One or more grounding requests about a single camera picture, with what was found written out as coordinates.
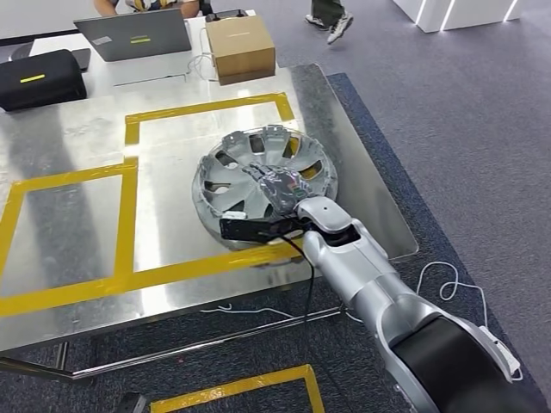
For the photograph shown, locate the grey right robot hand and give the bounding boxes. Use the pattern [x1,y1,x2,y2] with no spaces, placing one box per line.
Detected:
[242,162,314,217]

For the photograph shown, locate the grey plastic wheel cover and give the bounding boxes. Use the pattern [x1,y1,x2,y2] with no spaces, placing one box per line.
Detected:
[191,124,339,252]

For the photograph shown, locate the stainless steel workbench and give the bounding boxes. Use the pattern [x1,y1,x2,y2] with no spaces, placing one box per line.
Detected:
[0,62,419,385]

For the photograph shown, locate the cardboard box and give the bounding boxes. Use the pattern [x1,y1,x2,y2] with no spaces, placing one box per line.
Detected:
[205,15,277,87]

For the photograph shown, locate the walking person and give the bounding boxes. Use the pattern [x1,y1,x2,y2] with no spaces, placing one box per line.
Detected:
[304,0,355,46]

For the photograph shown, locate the black device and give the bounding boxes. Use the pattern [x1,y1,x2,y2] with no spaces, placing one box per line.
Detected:
[205,8,250,22]

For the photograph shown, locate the yellow floor tape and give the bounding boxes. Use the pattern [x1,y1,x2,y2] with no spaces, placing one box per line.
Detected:
[149,364,325,413]

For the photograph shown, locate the grey laptop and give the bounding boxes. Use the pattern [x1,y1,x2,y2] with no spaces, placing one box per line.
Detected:
[73,8,193,87]

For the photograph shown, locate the white desk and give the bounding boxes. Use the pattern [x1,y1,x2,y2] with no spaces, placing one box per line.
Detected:
[27,9,254,101]

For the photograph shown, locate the white floor plinth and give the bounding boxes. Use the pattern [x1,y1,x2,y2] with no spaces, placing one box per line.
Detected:
[391,0,522,34]

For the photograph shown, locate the person at laptop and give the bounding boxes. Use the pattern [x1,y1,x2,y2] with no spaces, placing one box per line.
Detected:
[93,0,214,18]

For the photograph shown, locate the white power strip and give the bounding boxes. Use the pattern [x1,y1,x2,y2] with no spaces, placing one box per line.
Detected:
[479,324,522,378]

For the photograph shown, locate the black zip case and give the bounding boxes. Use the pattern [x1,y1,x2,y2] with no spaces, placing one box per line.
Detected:
[0,48,88,113]

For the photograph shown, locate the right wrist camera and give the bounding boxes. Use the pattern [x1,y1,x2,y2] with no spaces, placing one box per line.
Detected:
[219,211,310,243]

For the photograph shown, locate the black cable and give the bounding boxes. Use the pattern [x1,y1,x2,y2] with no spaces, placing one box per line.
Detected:
[275,232,318,343]

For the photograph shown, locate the white floor cable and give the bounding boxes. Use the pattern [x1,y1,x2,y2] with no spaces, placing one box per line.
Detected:
[199,303,297,320]

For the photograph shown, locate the white desk cable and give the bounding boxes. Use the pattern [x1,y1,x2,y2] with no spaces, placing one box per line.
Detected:
[186,28,217,81]

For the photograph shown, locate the white power strip cable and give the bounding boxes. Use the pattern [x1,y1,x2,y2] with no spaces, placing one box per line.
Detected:
[343,261,524,382]

